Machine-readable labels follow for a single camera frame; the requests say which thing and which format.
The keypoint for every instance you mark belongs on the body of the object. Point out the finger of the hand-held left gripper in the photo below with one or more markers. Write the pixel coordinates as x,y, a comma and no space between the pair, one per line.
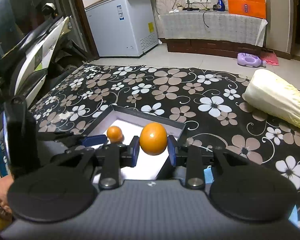
95,140

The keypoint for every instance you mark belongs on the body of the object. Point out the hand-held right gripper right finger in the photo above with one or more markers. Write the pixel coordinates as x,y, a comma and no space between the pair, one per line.
172,152

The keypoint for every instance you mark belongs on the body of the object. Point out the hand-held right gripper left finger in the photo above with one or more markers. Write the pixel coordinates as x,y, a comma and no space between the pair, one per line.
135,152

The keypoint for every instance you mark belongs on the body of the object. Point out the small orange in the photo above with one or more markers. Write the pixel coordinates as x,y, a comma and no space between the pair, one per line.
115,134

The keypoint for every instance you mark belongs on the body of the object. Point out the oval yellow-orange citrus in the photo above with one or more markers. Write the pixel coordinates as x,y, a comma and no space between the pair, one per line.
153,138

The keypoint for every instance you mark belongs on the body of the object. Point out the black box with white inside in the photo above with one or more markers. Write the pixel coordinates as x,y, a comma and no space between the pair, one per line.
125,123

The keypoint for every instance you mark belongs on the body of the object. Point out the black floral tablecloth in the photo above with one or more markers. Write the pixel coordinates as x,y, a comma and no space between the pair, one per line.
190,92

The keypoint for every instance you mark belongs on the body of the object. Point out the white and black scooter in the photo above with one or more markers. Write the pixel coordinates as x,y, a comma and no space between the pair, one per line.
35,55

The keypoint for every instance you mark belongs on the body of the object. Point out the dark wooden cabinet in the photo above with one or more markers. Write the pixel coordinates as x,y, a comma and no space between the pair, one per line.
210,48

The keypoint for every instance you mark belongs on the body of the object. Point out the napa cabbage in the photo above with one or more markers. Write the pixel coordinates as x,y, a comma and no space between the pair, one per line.
272,97

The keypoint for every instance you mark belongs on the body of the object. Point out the white chest freezer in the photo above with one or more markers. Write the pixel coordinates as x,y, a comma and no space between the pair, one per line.
120,22

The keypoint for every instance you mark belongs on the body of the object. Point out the purple plastic toy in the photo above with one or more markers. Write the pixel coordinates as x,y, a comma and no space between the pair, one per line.
250,60

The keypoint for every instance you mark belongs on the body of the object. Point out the white lace cloth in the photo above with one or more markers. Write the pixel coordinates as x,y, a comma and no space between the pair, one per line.
210,27

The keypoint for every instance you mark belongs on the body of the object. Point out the white helmet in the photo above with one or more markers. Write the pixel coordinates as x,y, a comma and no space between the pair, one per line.
49,8

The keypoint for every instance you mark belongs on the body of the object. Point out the pink plastic item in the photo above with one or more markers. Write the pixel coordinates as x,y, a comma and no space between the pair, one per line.
270,58

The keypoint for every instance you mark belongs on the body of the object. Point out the white crumpled paper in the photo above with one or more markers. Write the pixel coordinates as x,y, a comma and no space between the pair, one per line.
175,11

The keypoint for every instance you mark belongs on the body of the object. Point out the black power adapter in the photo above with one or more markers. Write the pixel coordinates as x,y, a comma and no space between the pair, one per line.
191,9

